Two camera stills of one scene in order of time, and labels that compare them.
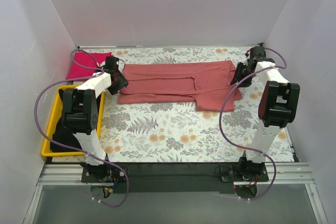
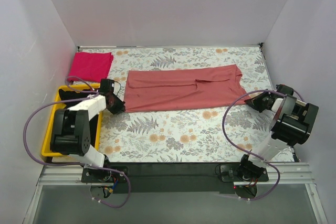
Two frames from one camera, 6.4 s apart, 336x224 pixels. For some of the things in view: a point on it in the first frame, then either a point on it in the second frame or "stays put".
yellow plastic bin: [54, 116] stays put
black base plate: [128, 179] stays put
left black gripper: [119, 81] to [114, 102]
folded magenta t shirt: [86, 63] stays put
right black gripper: [239, 74] to [261, 100]
